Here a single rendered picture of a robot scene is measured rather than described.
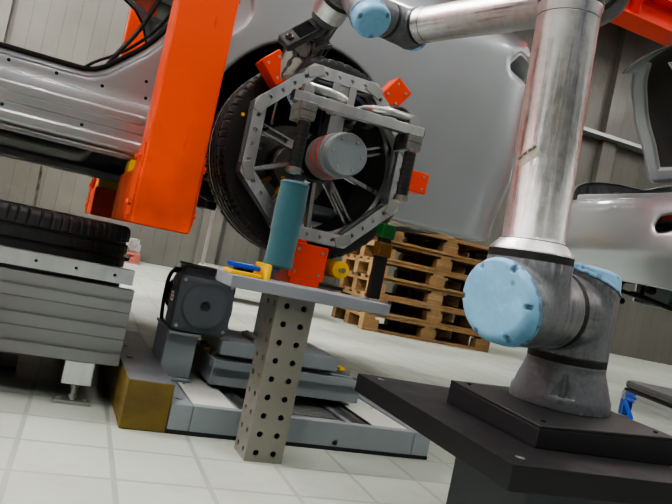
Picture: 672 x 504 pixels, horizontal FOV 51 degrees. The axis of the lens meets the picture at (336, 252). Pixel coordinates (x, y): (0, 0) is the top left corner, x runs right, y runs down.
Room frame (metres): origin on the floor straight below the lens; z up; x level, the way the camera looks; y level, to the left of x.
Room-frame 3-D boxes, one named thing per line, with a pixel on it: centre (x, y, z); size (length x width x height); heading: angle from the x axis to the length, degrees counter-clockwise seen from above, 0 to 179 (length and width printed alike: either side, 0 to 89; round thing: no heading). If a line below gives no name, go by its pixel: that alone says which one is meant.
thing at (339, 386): (2.38, 0.13, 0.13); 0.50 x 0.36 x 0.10; 112
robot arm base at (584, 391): (1.37, -0.48, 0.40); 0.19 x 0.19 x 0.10
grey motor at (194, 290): (2.30, 0.43, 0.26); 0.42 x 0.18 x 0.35; 22
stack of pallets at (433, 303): (7.17, -0.89, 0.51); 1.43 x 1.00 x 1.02; 109
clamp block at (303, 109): (1.96, 0.17, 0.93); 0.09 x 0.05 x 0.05; 22
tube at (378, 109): (2.14, -0.05, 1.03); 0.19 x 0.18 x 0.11; 22
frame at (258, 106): (2.21, 0.09, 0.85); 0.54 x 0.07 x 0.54; 112
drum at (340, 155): (2.15, 0.07, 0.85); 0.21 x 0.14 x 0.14; 22
